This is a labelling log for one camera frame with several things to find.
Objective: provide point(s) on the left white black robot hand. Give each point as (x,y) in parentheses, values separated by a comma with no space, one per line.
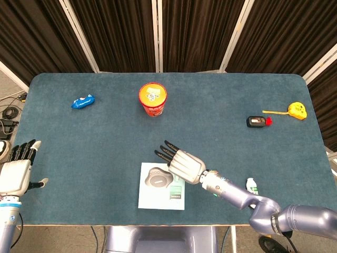
(14,176)

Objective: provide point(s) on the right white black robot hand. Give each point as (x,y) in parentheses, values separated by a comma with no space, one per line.
(185,166)

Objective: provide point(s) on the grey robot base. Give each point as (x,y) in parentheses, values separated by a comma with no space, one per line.
(163,239)

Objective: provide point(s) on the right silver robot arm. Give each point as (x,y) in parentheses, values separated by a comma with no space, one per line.
(237,195)

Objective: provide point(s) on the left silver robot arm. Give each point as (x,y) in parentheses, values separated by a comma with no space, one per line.
(9,224)

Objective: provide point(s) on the pale green speaker box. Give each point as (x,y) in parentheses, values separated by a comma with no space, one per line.
(155,197)

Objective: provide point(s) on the small white plastic bottle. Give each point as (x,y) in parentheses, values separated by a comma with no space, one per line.
(252,185)

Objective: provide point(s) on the red instant noodle cup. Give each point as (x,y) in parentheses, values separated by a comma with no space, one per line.
(153,98)

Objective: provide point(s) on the black device with red end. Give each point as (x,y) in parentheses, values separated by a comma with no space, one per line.
(256,121)

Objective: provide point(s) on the white table leg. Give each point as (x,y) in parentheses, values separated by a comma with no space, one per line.
(233,238)

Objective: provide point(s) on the blue felt table mat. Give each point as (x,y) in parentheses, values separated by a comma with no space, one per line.
(105,131)

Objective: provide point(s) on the blue snack packet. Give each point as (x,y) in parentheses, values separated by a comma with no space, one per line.
(83,102)

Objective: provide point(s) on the black shoe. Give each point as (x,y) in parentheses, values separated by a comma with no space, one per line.
(272,246)

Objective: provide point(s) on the yellow tape measure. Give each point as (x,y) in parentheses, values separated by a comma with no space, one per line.
(297,110)

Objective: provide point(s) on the dark curtain partition panel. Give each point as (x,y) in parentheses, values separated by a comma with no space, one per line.
(284,34)
(326,105)
(31,34)
(118,34)
(194,34)

